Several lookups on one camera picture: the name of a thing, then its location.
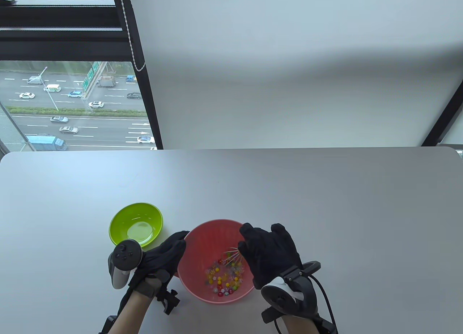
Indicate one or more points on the person's left hand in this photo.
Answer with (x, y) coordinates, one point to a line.
(159, 258)

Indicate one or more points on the person's right hand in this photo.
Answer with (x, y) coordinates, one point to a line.
(269, 252)

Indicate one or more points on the green plastic bowl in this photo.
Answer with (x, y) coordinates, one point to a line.
(134, 216)

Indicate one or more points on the pink salad bowl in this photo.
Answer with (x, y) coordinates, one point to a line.
(206, 240)

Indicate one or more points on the pile of colourful plastic decorations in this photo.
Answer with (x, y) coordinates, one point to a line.
(224, 279)

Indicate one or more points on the person's right forearm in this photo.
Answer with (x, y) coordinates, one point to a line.
(300, 323)

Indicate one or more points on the person's left forearm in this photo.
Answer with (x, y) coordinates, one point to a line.
(128, 316)

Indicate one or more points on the black and white left controller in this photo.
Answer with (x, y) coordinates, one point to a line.
(124, 256)

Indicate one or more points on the black and white controller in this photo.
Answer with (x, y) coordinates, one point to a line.
(285, 294)
(124, 256)

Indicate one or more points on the black and white right controller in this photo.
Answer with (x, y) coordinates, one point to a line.
(285, 294)

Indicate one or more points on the white roller blind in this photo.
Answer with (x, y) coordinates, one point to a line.
(289, 77)

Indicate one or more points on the black clamp bracket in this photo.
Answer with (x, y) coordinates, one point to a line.
(168, 301)

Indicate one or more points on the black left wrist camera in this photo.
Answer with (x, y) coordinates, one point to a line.
(108, 325)

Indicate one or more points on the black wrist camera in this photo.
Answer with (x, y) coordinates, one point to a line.
(108, 325)
(325, 326)

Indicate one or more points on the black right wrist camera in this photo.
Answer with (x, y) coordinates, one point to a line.
(325, 326)

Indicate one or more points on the black window frame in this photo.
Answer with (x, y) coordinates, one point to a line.
(54, 34)
(445, 120)

